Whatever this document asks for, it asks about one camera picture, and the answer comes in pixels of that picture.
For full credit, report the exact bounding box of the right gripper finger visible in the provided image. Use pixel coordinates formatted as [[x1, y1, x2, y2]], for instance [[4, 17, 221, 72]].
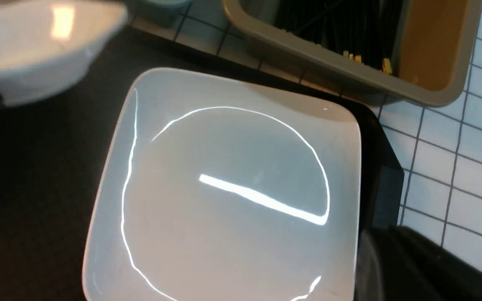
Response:
[[354, 226, 482, 301]]

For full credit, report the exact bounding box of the brown plastic bin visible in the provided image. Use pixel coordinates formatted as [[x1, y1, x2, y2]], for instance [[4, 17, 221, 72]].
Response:
[[222, 0, 482, 108]]

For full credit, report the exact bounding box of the white shallow bowl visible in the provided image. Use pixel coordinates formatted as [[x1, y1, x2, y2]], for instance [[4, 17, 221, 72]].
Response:
[[0, 0, 128, 108]]

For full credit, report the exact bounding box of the black plastic serving tray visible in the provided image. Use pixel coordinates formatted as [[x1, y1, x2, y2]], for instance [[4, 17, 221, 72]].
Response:
[[0, 27, 404, 301]]

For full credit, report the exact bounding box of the large white square plate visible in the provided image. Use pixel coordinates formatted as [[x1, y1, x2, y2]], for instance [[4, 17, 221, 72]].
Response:
[[82, 67, 362, 301]]

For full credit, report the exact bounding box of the pile of black chopsticks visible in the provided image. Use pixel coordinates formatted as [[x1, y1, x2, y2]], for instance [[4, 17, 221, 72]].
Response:
[[273, 0, 405, 76]]

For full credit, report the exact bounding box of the teal plastic bin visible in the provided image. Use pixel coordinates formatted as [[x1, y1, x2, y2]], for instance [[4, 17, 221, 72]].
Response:
[[124, 0, 192, 27]]

